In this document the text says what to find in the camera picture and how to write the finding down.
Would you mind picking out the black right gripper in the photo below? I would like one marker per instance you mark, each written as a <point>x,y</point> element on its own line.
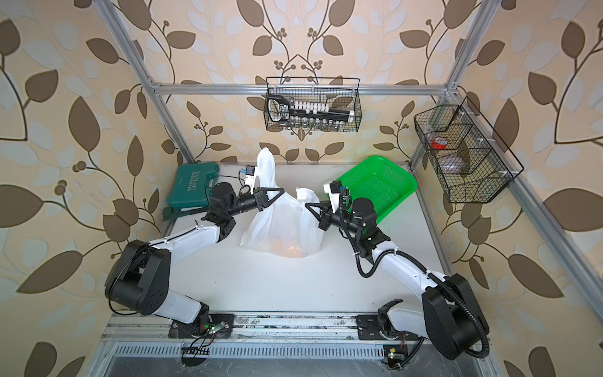
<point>325,216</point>

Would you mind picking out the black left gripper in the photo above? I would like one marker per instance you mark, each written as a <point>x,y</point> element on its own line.
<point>257,198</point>

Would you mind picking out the white printed plastic bag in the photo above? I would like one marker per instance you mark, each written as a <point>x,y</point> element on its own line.
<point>285,224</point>

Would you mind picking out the yellow pear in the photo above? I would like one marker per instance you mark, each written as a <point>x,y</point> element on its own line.
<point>295,252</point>

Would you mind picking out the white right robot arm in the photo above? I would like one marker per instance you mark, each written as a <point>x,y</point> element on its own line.
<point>450,317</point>

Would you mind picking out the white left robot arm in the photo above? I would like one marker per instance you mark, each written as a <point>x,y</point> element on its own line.
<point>140,279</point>

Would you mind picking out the green plastic basket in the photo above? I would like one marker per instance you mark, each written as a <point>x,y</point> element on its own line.
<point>381,181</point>

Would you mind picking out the green plastic tool case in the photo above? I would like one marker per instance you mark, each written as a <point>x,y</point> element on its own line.
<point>193,185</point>

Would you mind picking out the clear plastic piece in basket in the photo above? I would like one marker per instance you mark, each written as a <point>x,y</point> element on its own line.
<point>452,165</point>

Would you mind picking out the red tape roll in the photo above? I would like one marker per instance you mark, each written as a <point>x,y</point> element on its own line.
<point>439,143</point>

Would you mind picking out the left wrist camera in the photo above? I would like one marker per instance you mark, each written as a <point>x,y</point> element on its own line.
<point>248,177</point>

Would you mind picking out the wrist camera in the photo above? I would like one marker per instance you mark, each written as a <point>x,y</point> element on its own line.
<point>248,177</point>
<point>337,188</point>

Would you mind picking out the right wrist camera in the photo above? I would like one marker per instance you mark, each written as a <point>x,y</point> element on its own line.
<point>337,188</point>

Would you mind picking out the black wire basket back wall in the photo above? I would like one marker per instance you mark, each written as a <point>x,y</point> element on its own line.
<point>325,104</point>

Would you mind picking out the black wire basket wall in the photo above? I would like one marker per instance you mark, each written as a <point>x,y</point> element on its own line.
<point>491,165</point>
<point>325,104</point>

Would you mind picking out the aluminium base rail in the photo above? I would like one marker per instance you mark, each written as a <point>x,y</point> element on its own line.
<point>257,335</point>

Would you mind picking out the black wire basket right wall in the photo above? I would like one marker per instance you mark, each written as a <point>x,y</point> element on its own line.
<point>491,165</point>

